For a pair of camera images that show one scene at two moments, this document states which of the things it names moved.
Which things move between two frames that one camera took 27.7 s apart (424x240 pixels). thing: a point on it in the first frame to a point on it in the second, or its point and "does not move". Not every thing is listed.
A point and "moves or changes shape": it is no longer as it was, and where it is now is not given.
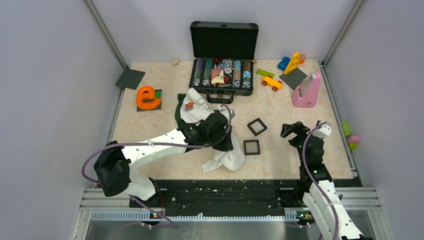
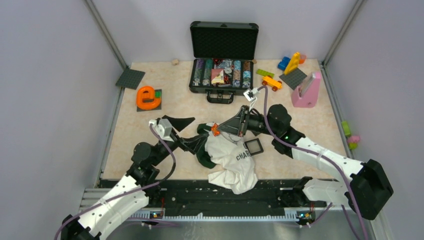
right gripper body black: (299, 129) to (256, 123)
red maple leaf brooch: (189, 106) moves or changes shape
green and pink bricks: (352, 140) does not move
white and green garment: (191, 108) to (229, 153)
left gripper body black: (213, 137) to (176, 143)
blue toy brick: (282, 64) does not move
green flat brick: (264, 73) does not move
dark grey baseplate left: (130, 79) does not move
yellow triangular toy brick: (293, 63) does not move
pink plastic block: (304, 95) does not move
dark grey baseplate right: (293, 78) does not move
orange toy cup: (302, 59) does not move
